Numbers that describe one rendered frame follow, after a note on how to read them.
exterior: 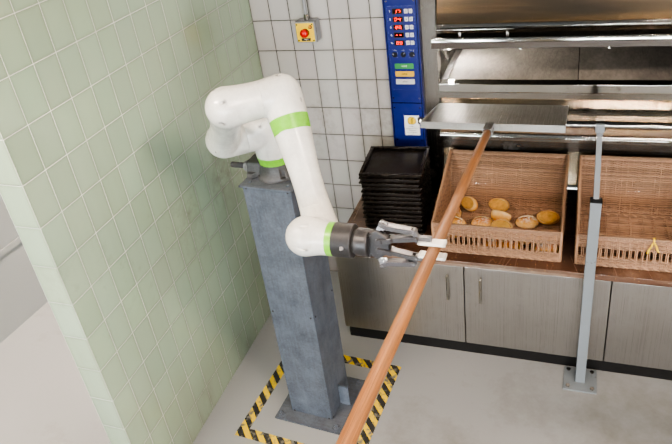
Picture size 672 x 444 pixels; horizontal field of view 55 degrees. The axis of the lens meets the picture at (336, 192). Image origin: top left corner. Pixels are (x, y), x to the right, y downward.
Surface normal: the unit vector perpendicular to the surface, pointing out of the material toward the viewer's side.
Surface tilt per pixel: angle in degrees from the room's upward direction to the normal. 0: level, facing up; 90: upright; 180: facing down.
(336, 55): 90
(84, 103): 90
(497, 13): 70
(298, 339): 90
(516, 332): 90
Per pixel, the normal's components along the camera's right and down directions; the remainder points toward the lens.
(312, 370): -0.38, 0.51
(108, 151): 0.94, 0.06
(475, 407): -0.12, -0.86
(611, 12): -0.34, 0.18
